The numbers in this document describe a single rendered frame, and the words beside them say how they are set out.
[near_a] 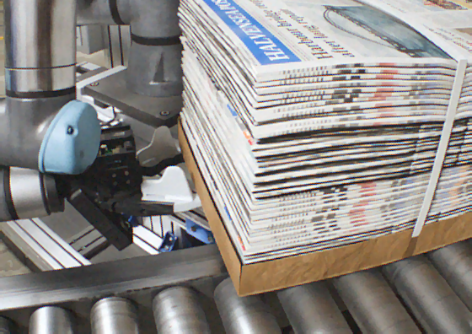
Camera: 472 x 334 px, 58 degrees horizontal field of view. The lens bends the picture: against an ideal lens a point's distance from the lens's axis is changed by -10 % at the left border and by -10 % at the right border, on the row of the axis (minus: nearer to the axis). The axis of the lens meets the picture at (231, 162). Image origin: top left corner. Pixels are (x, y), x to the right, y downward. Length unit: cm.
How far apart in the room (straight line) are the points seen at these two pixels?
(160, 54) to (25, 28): 37
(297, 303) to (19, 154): 31
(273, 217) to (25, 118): 25
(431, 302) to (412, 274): 4
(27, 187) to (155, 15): 35
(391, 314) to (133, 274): 26
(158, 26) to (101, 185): 31
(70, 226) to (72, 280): 102
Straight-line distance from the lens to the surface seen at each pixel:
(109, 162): 56
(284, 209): 39
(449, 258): 56
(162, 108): 75
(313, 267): 45
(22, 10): 46
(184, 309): 45
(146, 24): 77
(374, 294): 48
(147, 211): 56
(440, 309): 50
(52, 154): 46
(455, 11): 58
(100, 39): 122
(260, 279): 43
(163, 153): 64
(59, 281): 50
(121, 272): 50
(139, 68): 80
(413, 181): 46
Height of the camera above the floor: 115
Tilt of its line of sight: 33 degrees down
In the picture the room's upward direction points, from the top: straight up
